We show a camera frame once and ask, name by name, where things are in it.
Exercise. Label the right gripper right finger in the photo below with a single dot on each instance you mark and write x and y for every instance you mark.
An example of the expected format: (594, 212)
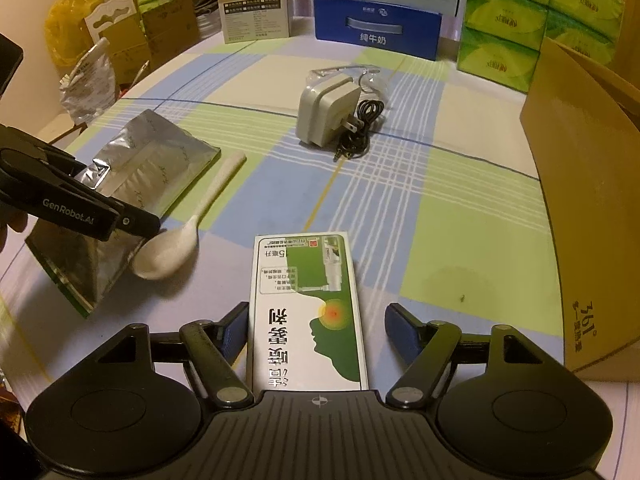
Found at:
(428, 351)

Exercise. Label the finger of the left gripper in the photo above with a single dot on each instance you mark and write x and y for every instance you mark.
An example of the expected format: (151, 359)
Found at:
(135, 221)
(25, 143)

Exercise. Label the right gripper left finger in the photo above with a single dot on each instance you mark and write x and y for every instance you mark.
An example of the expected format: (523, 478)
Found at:
(211, 350)

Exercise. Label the white plastic spoon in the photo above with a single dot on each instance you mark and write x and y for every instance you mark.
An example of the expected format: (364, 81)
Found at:
(165, 254)

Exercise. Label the silver foil pouch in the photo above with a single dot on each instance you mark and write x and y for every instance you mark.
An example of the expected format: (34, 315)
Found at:
(150, 164)

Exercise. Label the green white spray box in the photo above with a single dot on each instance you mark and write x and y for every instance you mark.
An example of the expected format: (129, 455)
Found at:
(305, 325)

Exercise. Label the white power adapter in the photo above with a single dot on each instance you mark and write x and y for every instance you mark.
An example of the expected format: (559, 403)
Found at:
(323, 106)

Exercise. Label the clear plastic packaging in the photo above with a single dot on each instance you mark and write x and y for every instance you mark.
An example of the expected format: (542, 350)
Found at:
(370, 79)

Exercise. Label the person's left hand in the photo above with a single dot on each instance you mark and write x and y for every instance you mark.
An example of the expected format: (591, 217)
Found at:
(11, 219)

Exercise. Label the crumpled silver plastic bag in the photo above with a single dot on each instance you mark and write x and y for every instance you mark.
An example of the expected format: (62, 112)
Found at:
(90, 88)

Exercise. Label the yellow plastic bag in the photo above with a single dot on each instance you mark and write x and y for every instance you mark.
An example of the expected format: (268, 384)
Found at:
(65, 31)

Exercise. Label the checkered tablecloth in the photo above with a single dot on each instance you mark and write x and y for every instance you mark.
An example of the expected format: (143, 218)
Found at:
(445, 213)

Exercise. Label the brown cardboard box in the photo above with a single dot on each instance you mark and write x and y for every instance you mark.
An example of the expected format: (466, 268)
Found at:
(581, 122)

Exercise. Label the blue milk carton box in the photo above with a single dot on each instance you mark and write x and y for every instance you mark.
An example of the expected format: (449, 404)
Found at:
(378, 25)

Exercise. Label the green tissue packs stack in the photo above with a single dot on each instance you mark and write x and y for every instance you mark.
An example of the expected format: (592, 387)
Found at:
(501, 39)

